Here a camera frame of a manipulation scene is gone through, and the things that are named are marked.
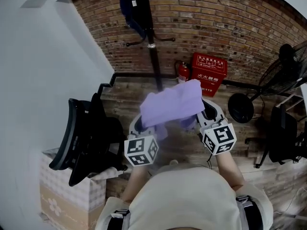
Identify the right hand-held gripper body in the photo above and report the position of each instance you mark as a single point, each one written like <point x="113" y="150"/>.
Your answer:
<point x="219" y="138"/>

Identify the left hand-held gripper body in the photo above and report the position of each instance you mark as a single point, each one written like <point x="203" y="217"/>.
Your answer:
<point x="141" y="150"/>

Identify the purple clothing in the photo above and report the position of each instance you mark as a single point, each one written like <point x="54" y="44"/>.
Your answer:
<point x="171" y="104"/>

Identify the black coat rack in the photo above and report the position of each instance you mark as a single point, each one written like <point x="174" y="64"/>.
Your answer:
<point x="149" y="32"/>

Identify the person's right forearm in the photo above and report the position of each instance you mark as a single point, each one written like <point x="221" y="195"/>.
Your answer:
<point x="227" y="169"/>

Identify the person's left forearm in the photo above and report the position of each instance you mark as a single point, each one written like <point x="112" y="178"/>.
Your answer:
<point x="134" y="183"/>

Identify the person's shoe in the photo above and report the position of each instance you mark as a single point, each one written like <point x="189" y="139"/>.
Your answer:
<point x="173" y="162"/>

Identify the black mesh office chair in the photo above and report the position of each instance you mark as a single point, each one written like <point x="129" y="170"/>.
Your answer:
<point x="88" y="133"/>

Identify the red fire extinguisher box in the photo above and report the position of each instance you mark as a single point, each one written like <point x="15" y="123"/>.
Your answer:
<point x="208" y="74"/>

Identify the person's beige shirt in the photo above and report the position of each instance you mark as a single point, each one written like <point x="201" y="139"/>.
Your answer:
<point x="187" y="200"/>

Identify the red fire extinguisher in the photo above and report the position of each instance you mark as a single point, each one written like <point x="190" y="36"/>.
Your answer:
<point x="183" y="72"/>

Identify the patterned cardboard box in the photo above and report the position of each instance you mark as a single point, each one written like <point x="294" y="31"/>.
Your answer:
<point x="67" y="195"/>

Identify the white desk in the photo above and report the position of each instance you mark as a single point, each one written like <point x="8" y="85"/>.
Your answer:
<point x="304" y="99"/>

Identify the dark blue hanging garment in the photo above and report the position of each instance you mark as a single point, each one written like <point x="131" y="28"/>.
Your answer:
<point x="130" y="11"/>

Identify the black pedestal fan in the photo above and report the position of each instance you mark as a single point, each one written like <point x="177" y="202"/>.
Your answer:
<point x="275" y="80"/>

